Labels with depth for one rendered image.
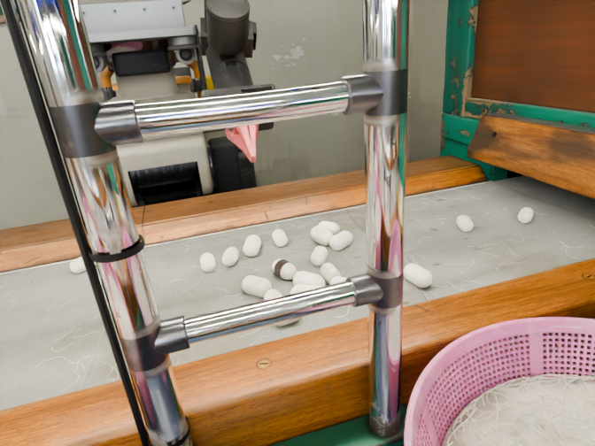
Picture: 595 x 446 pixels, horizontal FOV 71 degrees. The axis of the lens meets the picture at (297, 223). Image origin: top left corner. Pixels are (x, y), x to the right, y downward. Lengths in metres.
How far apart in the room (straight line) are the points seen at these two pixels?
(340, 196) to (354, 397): 0.40
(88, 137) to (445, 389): 0.28
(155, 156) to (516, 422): 0.90
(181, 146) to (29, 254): 0.49
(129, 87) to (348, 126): 1.83
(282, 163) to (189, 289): 2.17
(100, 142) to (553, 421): 0.34
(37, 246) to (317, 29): 2.18
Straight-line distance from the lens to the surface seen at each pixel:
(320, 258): 0.49
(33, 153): 2.63
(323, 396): 0.34
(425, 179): 0.75
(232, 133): 0.61
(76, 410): 0.35
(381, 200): 0.24
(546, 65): 0.73
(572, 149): 0.63
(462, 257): 0.53
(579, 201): 0.75
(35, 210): 2.72
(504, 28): 0.80
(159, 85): 1.10
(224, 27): 0.60
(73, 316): 0.51
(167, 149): 1.05
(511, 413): 0.36
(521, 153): 0.68
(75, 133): 0.20
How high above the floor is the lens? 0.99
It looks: 23 degrees down
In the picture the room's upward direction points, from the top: 5 degrees counter-clockwise
